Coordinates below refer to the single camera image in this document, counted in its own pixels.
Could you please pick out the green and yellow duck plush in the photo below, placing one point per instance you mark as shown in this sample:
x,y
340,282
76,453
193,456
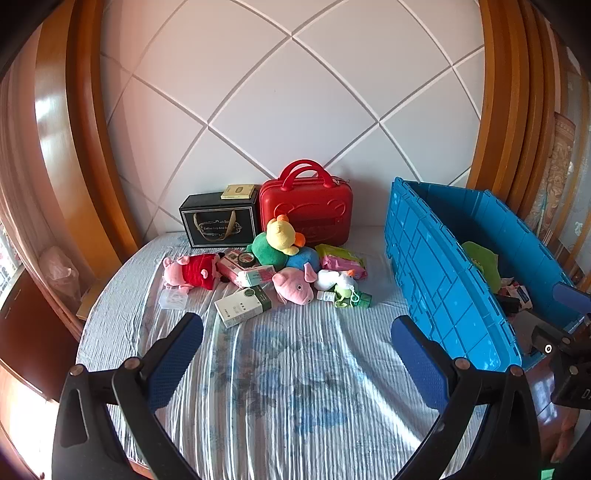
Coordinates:
x,y
279,233

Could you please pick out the light green ball pouch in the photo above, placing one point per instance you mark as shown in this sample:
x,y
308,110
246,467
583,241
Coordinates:
x,y
344,291

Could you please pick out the white pink green box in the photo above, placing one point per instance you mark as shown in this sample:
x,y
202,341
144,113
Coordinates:
x,y
256,276

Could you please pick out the white plush toy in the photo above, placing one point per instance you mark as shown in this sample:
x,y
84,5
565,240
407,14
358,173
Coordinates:
x,y
330,278

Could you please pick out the cardboard piece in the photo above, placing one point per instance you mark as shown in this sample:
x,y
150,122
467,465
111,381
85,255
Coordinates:
x,y
90,302

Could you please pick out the wooden bed frame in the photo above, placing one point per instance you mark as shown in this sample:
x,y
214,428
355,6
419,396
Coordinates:
x,y
87,138

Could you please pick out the white and dark green box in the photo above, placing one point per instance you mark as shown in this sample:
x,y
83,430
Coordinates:
x,y
240,309

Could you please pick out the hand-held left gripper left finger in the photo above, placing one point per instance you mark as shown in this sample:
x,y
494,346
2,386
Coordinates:
x,y
178,360

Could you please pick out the black tape roll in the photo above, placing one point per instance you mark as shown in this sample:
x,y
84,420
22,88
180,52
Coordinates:
x,y
247,259

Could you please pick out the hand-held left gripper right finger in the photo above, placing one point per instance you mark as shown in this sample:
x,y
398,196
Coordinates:
x,y
420,364

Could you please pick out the pink wet wipes packet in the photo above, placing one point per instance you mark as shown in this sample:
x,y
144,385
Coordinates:
x,y
344,266

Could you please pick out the small white bottle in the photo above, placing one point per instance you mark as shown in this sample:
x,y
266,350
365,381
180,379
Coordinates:
x,y
324,296

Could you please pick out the clear plastic case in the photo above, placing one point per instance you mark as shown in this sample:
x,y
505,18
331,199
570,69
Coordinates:
x,y
172,299

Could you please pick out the light blue striped bedsheet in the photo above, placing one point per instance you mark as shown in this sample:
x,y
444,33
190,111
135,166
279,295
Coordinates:
x,y
277,392

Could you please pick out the small yellow box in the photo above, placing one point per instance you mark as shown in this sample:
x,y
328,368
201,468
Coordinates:
x,y
238,191

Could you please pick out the red hard carry case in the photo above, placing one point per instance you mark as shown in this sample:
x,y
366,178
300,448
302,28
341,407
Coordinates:
x,y
318,203

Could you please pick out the pink plastic bag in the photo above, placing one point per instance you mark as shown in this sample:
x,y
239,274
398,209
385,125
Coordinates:
x,y
60,272

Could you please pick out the black item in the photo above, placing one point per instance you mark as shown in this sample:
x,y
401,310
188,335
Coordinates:
x,y
509,304

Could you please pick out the green cloth in crate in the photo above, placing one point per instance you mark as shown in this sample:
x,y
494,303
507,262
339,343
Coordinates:
x,y
482,263

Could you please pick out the white padded headboard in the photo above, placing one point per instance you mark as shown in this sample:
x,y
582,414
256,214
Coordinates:
x,y
286,101

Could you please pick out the yellow-green packet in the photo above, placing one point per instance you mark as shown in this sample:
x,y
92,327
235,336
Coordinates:
x,y
332,249

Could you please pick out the black gift box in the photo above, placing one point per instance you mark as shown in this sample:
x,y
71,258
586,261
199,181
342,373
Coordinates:
x,y
207,217

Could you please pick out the patterned curtain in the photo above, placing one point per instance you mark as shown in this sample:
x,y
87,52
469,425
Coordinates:
x,y
563,175

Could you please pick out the green bottle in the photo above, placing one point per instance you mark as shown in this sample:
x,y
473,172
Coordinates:
x,y
363,300

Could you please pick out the dark brown nightstand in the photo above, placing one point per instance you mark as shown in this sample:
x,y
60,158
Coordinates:
x,y
32,332

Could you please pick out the pink pig plush red clothes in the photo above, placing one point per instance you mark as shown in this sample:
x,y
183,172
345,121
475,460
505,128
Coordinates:
x,y
196,270

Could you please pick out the blue plastic storage crate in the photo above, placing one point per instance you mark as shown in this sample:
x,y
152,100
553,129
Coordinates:
x,y
429,267

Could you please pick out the printed packet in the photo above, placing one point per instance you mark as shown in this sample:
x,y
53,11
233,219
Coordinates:
x,y
519,290

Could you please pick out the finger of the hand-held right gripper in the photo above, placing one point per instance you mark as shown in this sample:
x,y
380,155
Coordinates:
x,y
549,339
572,297

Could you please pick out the blue plush toy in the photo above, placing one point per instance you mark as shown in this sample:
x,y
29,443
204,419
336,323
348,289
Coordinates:
x,y
302,258

